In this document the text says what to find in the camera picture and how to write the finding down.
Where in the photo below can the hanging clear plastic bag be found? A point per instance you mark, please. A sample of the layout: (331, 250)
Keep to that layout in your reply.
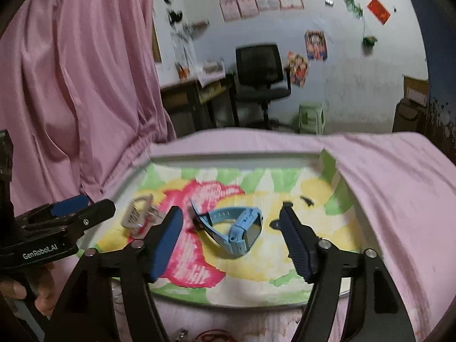
(183, 48)

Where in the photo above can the cardboard box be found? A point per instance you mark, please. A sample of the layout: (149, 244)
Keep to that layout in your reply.
(416, 89)

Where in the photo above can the red paper wall decoration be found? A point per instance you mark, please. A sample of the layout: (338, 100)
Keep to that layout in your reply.
(378, 10)

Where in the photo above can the person's left hand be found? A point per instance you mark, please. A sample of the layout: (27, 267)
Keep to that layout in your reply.
(46, 288)

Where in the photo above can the light blue smartwatch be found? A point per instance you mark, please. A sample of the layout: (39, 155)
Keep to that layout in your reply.
(242, 228)

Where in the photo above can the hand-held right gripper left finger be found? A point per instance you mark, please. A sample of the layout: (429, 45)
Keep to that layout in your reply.
(167, 245)

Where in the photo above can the orange object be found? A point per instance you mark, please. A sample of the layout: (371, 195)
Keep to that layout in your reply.
(183, 72)

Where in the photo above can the green plastic stool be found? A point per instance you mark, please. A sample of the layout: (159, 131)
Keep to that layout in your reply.
(311, 114)

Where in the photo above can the small silver clasp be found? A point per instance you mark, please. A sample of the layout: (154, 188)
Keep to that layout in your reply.
(181, 336)

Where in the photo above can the dark wooden desk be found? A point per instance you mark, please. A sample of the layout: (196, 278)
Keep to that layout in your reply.
(178, 92)

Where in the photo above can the small black piece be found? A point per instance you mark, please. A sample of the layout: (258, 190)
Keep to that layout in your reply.
(307, 201)

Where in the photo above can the pink curtain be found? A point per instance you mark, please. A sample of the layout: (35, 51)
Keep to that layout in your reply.
(71, 78)

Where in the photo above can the pink bedsheet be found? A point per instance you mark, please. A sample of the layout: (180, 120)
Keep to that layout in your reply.
(392, 185)

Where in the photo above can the silver belt buckle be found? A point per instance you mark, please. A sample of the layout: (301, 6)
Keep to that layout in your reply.
(135, 216)

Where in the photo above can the dark box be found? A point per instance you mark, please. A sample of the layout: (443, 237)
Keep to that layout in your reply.
(408, 117)

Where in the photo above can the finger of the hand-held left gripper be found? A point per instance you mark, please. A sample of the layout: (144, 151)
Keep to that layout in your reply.
(96, 212)
(69, 205)

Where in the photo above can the cartoon wall poster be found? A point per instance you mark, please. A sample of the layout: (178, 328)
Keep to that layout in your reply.
(316, 46)
(298, 67)

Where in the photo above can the black office chair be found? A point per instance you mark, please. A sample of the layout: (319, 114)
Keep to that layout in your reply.
(258, 60)

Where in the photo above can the blue printed wall cloth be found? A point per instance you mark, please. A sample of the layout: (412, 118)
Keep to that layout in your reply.
(434, 42)

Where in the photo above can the green wall decoration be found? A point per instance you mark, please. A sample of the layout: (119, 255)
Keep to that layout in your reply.
(352, 6)

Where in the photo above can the white tray with colourful liner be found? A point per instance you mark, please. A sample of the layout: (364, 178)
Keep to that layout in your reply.
(267, 260)

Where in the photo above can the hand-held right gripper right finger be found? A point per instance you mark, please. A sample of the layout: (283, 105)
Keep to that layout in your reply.
(297, 245)

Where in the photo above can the green hanging ornament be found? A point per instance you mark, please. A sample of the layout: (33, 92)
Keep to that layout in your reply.
(369, 40)

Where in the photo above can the pile of papers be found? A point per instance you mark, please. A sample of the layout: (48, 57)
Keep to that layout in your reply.
(210, 71)

